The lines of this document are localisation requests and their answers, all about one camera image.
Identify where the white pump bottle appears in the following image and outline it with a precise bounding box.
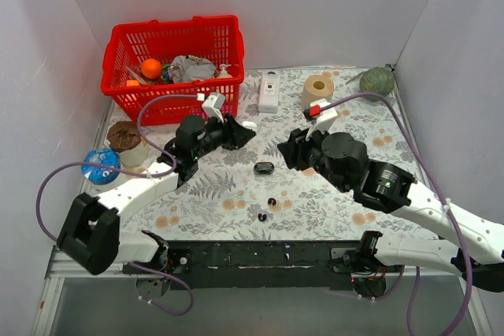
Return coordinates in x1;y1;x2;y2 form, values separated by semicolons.
217;64;232;79

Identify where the clear plastic bag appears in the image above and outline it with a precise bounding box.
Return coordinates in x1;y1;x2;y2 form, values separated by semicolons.
123;65;151;86

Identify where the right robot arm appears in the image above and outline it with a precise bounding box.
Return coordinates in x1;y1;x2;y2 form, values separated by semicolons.
277;129;503;293

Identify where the white rectangular box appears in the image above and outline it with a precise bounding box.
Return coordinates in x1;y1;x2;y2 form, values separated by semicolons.
258;71;280;113

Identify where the orange fruit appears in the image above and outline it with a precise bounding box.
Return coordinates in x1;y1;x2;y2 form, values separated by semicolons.
140;58;162;79

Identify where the black base bar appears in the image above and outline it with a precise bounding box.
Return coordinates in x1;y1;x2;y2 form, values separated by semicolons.
121;239;389;297

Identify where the beige toilet paper roll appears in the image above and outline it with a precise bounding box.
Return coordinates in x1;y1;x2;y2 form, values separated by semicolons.
301;75;334;110

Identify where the black earbud charging case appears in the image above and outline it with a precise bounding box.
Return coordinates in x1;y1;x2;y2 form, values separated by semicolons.
254;161;275;175

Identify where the blue lid white container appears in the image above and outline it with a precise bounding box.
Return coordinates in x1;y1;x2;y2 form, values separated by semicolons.
81;148;126;192

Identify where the brown lid cream cup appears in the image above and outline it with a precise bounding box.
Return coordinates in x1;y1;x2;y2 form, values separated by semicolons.
106;121;149;168

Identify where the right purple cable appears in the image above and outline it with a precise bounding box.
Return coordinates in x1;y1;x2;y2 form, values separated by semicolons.
321;92;473;336

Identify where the crumpled grey cloth bag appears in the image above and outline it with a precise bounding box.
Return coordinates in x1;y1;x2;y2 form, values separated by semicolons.
168;55;217;83

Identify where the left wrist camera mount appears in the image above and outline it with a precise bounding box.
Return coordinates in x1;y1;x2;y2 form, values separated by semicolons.
196;92;225;123

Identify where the green melon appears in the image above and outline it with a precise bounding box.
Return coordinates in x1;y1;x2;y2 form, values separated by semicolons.
359;67;395;97

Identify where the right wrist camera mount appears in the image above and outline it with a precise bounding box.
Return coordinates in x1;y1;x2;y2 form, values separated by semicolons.
303;98;338;141

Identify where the white earbud charging case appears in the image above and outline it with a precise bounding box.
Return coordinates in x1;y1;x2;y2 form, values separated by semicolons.
242;121;257;130

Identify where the orange small block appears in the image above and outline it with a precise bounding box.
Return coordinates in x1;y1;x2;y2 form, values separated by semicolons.
126;79;139;87

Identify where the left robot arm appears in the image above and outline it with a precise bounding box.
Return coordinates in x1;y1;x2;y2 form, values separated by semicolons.
57;114;257;275

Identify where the red plastic shopping basket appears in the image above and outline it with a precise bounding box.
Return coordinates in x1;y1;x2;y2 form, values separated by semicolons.
101;15;245;126

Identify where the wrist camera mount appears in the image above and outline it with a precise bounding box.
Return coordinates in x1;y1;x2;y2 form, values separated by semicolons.
196;92;225;123
303;98;338;141

